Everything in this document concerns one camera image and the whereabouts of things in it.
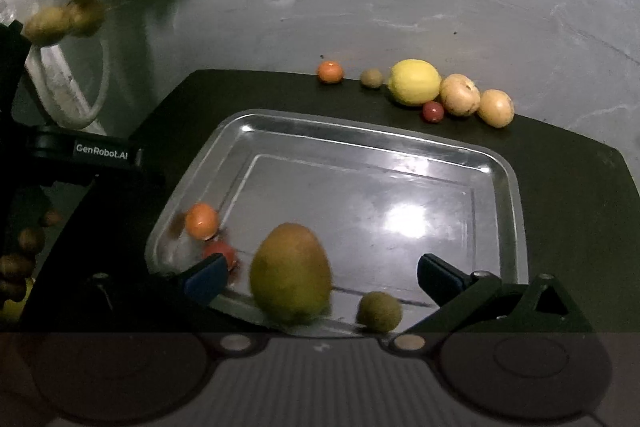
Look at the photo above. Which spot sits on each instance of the potato in bag lower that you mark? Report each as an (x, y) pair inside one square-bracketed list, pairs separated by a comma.
[(48, 26)]

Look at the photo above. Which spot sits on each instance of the potato in bag right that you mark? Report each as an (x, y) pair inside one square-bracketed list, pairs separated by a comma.
[(86, 19)]

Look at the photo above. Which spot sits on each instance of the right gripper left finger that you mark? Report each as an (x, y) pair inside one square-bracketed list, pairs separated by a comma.
[(142, 302)]

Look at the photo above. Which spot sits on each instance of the yellow lemon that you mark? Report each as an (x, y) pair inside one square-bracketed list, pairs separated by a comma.
[(414, 82)]

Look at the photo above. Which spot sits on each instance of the brown kiwi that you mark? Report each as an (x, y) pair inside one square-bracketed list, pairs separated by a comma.
[(372, 78), (379, 312)]

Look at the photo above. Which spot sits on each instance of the silver metal tray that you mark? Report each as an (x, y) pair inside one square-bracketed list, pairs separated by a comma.
[(377, 198)]

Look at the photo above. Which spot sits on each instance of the smooth tan passion fruit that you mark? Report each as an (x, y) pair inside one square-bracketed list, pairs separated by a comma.
[(496, 108)]

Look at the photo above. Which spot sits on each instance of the dark red cherry tomato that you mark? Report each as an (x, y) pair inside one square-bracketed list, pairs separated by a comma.
[(219, 247)]

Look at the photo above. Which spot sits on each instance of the green yellow mango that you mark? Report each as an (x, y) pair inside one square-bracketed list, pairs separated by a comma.
[(290, 275)]

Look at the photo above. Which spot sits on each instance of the small orange tangerine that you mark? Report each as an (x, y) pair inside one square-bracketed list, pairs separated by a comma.
[(330, 72)]

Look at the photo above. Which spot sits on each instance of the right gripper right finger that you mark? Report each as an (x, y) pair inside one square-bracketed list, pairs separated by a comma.
[(482, 302)]

